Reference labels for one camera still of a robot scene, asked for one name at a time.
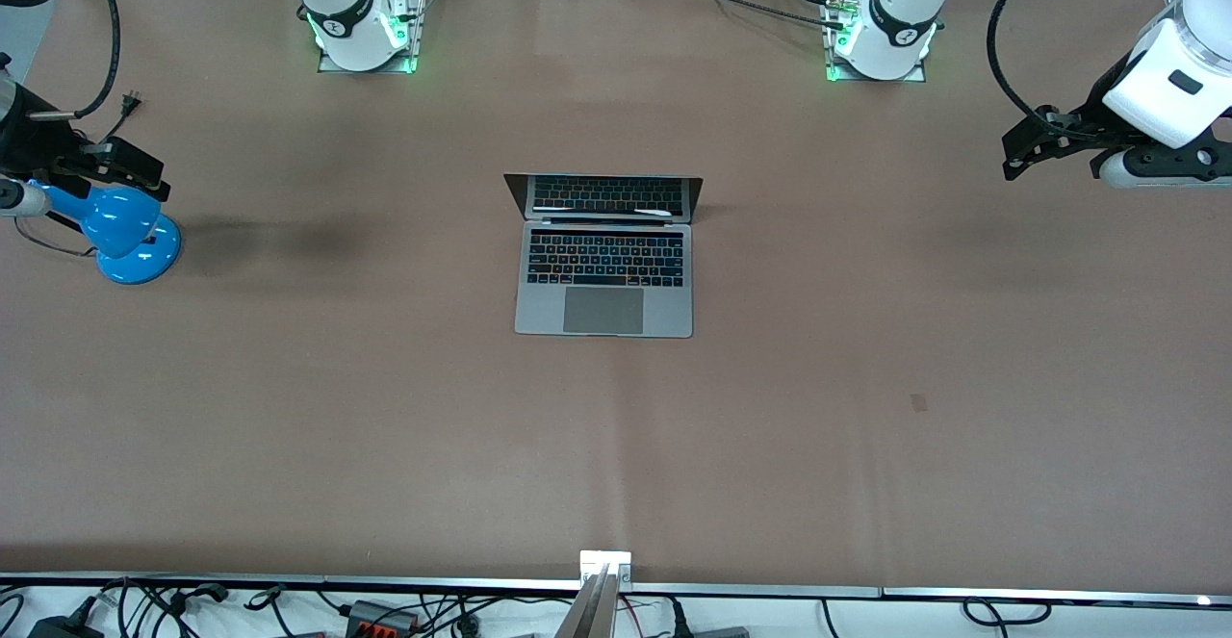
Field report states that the grey laptop computer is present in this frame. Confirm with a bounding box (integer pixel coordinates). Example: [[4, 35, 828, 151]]
[[503, 173, 705, 339]]

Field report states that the blue desk lamp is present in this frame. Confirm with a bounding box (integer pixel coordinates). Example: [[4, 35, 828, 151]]
[[27, 179, 183, 285]]

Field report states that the black floor plug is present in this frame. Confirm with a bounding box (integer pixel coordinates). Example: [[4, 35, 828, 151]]
[[169, 582, 232, 612]]

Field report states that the black power adapter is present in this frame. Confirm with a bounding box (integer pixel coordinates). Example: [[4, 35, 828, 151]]
[[27, 609, 105, 638]]

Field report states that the orange black connector box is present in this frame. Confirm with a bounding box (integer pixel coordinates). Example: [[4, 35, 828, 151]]
[[345, 600, 422, 635]]

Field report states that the brown table cover sheet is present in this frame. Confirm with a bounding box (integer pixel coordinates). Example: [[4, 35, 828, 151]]
[[0, 0, 1232, 593]]

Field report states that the black lamp cord with plug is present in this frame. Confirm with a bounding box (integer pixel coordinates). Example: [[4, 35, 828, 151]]
[[13, 90, 145, 259]]

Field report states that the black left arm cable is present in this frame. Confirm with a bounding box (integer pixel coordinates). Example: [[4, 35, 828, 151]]
[[986, 0, 1108, 143]]

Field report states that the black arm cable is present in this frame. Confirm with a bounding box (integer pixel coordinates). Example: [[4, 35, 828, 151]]
[[986, 0, 1108, 143], [72, 0, 121, 121]]

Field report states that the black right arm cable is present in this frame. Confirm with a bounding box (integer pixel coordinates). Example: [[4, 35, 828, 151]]
[[72, 0, 121, 121]]

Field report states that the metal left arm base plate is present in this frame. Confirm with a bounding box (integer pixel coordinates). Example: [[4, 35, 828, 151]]
[[824, 0, 928, 83]]

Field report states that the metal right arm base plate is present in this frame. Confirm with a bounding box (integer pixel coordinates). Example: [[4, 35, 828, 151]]
[[317, 0, 426, 74]]

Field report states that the black looped floor cable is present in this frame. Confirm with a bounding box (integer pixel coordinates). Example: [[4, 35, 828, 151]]
[[962, 597, 1052, 631]]

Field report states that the metal table edge rail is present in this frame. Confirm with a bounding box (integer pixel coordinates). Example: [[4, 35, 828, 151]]
[[0, 573, 1232, 610]]

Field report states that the aluminium camera mount profile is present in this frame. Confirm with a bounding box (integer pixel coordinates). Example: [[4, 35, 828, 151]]
[[553, 549, 633, 638]]

